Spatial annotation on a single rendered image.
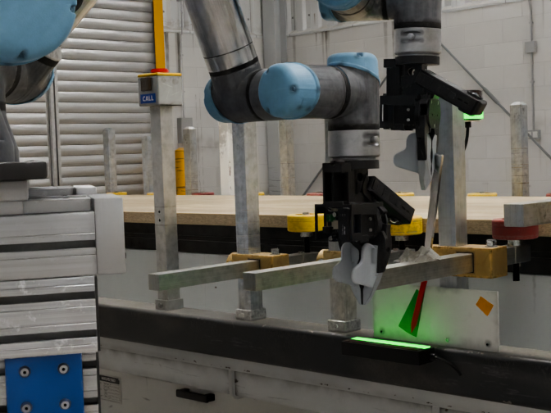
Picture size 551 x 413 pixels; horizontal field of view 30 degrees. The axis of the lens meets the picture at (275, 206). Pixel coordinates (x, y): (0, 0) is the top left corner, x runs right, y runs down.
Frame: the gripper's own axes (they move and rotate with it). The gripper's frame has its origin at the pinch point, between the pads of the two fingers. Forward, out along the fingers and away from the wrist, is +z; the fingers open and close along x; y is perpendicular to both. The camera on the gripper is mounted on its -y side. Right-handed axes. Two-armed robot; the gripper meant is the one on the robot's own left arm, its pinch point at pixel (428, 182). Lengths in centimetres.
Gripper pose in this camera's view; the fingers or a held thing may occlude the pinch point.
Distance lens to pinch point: 166.4
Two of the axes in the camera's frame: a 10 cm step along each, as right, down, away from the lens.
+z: 0.0, 10.0, 0.6
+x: -4.0, 0.6, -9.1
